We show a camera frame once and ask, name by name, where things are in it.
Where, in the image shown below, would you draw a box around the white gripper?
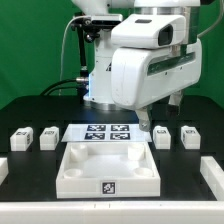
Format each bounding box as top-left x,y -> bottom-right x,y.
111,40 -> 202,131

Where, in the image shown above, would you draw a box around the white square tabletop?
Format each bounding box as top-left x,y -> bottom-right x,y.
56,142 -> 161,199

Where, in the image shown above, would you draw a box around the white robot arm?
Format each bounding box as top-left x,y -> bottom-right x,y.
71,0 -> 214,131

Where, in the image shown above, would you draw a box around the white right fence piece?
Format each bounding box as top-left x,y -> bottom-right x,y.
200,156 -> 224,201

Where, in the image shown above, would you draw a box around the white fence piece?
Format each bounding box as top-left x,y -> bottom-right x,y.
0,158 -> 8,185
200,156 -> 224,201

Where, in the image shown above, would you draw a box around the white sheet with tags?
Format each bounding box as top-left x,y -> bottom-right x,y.
62,124 -> 152,142

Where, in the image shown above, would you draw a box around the white front fence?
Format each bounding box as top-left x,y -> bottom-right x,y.
0,201 -> 224,224

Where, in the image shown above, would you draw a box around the white left fence piece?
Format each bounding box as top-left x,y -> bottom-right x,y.
0,158 -> 8,185

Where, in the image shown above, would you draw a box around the black cables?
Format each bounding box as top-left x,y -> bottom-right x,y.
39,76 -> 90,97

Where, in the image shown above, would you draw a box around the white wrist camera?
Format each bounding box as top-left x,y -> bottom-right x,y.
111,14 -> 186,49

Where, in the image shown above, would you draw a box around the black camera on stand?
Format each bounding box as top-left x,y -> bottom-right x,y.
71,14 -> 123,43

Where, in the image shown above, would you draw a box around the white cable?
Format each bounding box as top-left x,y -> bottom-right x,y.
58,16 -> 84,97

